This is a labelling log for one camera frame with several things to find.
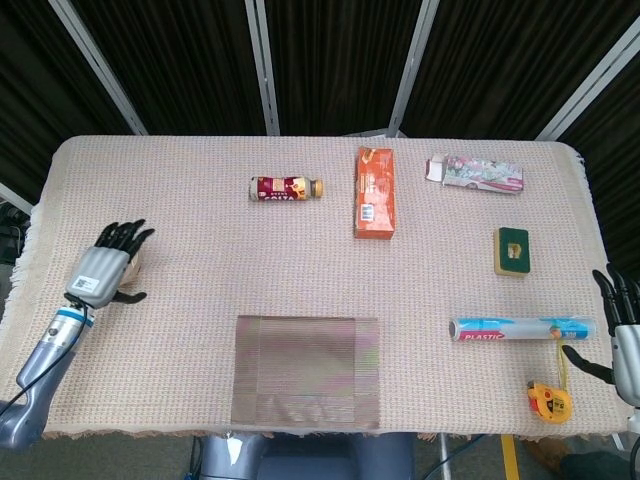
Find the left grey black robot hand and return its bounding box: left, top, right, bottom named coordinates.
left=64, top=218, right=157, bottom=309

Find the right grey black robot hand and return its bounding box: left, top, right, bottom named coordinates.
left=561, top=264, right=640, bottom=406

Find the light brown bowl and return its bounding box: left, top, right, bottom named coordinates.
left=122, top=251, right=145, bottom=287

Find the brown woven placemat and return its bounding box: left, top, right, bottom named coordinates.
left=230, top=314, right=383, bottom=431

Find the yellow tape measure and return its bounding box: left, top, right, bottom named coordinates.
left=525, top=340, right=573, bottom=427

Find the beige woven tablecloth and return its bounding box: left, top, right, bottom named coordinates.
left=0, top=134, right=640, bottom=442

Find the blue plastic wrap roll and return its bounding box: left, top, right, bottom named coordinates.
left=447, top=315, right=598, bottom=344

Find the green yellow sponge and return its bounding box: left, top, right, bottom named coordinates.
left=493, top=226, right=533, bottom=278

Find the red Costa coffee bottle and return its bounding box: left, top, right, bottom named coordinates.
left=247, top=174, right=326, bottom=204

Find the white metal table leg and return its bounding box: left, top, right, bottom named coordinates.
left=438, top=432, right=454, bottom=480

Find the pink floral carton box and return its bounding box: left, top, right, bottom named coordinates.
left=424, top=153, right=527, bottom=196

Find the grey blue robot torso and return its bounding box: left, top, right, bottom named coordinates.
left=191, top=431, right=417, bottom=480

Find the orange carton box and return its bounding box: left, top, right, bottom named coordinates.
left=353, top=145, right=398, bottom=242

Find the dark pleated curtain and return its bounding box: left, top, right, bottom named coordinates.
left=0, top=0, right=640, bottom=281

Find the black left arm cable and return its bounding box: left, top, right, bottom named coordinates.
left=0, top=293, right=97, bottom=417

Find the white screen frame post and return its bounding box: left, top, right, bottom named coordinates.
left=533, top=23, right=640, bottom=142
left=48, top=0, right=150, bottom=137
left=0, top=181, right=35, bottom=214
left=386, top=0, right=442, bottom=138
left=244, top=0, right=282, bottom=137

